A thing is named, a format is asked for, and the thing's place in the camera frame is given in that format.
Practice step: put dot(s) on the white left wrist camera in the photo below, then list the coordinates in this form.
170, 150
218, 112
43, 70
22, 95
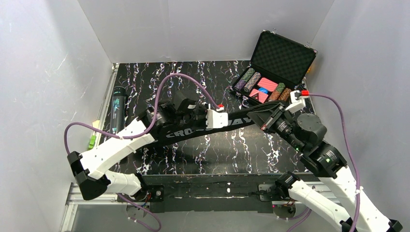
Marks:
216, 119

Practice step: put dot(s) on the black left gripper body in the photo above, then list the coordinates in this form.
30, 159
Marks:
198, 113

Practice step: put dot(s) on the black racket cover bag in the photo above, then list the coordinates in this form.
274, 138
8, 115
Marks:
173, 133

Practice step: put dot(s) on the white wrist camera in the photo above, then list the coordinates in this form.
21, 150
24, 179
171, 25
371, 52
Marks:
216, 119
298, 100

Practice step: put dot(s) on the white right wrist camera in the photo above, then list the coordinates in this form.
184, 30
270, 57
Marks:
298, 100

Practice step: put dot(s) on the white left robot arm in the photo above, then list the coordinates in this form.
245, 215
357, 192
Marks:
91, 169

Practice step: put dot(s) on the clear shuttlecock tube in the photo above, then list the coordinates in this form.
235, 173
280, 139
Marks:
117, 118

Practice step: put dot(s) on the black poker chip case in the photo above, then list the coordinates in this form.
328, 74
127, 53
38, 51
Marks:
278, 59

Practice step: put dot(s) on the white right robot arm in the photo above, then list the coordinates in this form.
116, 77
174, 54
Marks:
354, 212

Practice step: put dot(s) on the poker chip row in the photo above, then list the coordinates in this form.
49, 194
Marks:
285, 94
251, 82
276, 92
244, 79

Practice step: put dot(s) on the pink card deck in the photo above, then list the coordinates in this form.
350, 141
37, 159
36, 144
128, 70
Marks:
265, 83

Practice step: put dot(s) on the green clip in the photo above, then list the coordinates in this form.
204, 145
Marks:
92, 142

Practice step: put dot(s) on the blue dealer chip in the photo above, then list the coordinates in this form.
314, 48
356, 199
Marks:
263, 90

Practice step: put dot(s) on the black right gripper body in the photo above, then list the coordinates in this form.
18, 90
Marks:
272, 118

